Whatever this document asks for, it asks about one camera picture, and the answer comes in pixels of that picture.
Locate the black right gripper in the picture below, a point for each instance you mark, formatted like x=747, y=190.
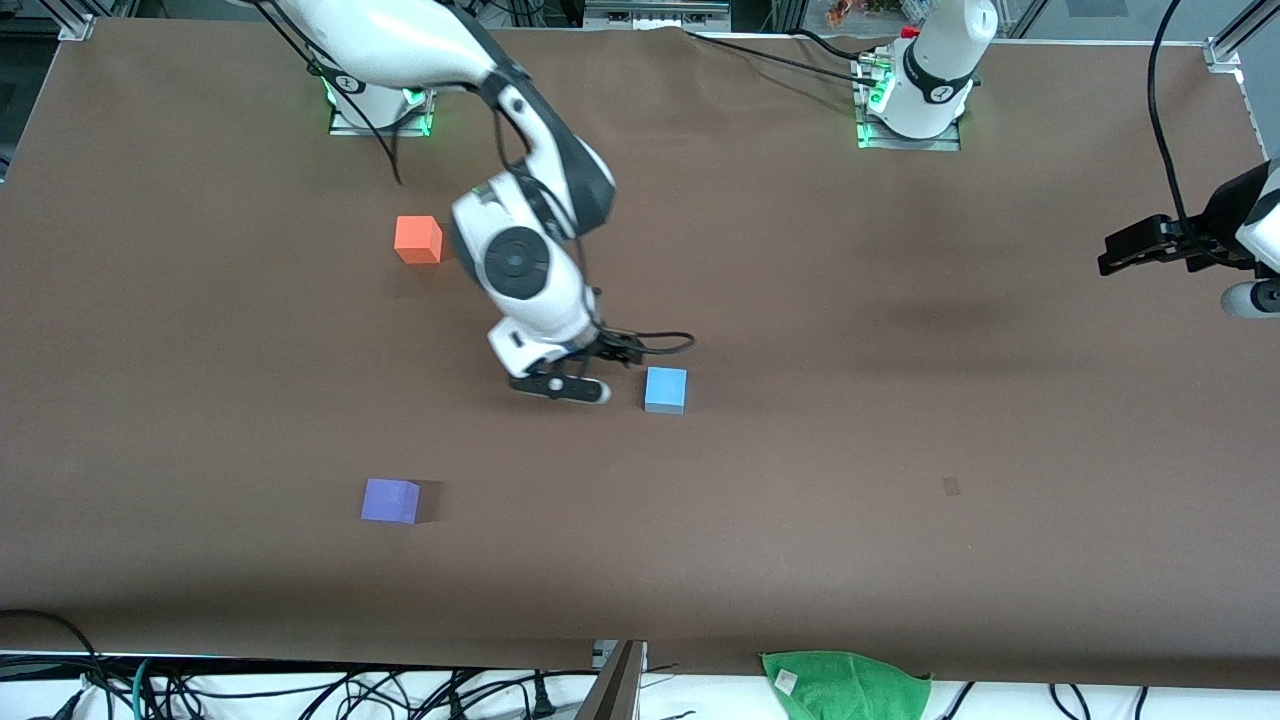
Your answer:
x=604, y=347

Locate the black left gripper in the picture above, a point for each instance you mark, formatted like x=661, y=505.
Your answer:
x=1221, y=222

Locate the blue foam block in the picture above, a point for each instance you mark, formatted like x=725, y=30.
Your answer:
x=665, y=388

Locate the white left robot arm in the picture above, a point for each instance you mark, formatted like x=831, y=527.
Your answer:
x=935, y=70

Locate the orange foam block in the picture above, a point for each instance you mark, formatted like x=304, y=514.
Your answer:
x=417, y=240

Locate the purple foam block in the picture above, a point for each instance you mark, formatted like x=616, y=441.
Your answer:
x=390, y=501

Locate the brown table cover sheet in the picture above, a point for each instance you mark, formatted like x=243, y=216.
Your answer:
x=750, y=500

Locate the aluminium profile bar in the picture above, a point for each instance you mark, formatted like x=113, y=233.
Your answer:
x=615, y=690

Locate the silver metal box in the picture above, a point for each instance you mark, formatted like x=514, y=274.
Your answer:
x=655, y=12

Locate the black power plug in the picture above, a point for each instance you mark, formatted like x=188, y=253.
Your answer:
x=541, y=700

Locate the small orange object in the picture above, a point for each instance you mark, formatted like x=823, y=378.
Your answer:
x=845, y=12

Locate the green microfibre cloth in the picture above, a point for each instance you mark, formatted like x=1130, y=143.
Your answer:
x=850, y=688

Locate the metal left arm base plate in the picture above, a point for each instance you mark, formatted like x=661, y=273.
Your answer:
x=950, y=140

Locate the aluminium frame corner profile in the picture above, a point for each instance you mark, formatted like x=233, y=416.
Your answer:
x=1230, y=45
x=75, y=22

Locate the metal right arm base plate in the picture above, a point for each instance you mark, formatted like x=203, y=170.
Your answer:
x=420, y=125

